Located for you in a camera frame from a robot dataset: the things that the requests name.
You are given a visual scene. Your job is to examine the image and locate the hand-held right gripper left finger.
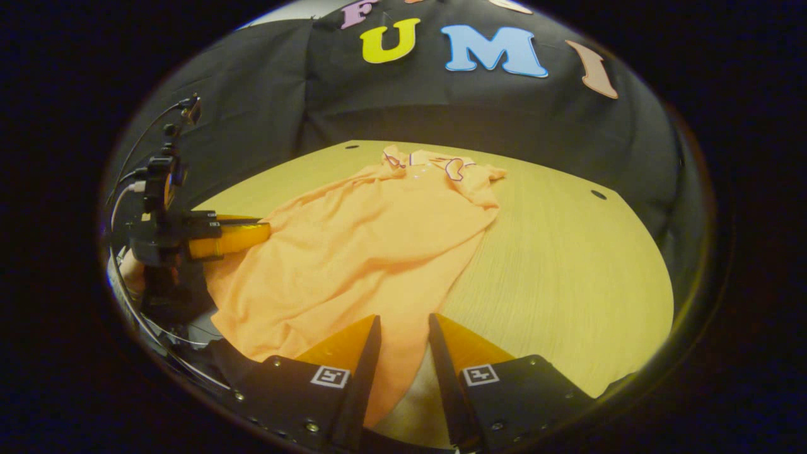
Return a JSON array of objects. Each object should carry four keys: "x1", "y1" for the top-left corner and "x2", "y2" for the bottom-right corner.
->
[{"x1": 232, "y1": 314, "x2": 382, "y2": 452}]

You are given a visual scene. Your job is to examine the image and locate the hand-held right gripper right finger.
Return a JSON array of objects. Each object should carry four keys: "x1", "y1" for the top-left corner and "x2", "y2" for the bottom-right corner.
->
[{"x1": 429, "y1": 312, "x2": 596, "y2": 452}]

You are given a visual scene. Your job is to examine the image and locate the black backdrop cloth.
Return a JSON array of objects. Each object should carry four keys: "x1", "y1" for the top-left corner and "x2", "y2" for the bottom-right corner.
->
[{"x1": 104, "y1": 0, "x2": 713, "y2": 297}]

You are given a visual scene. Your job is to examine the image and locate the orange T-shirt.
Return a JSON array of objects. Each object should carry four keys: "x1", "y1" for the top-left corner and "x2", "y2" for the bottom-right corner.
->
[{"x1": 205, "y1": 145, "x2": 508, "y2": 429}]

